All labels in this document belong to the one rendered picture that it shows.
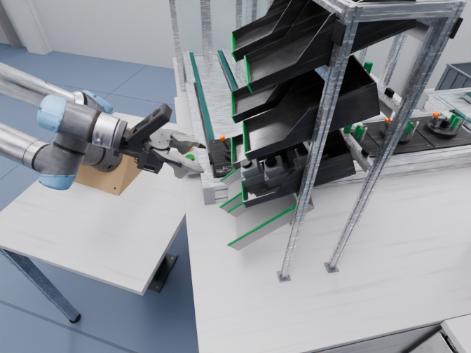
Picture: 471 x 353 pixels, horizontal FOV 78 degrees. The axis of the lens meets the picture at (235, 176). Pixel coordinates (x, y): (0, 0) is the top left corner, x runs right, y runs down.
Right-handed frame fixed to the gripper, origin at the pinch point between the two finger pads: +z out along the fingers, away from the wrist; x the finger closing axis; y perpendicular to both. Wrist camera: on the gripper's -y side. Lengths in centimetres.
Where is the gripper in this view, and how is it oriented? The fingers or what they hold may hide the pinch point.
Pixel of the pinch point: (202, 155)
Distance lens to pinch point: 72.4
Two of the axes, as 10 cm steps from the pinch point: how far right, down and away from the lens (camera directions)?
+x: 0.2, 6.9, -7.2
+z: 9.0, 3.0, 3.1
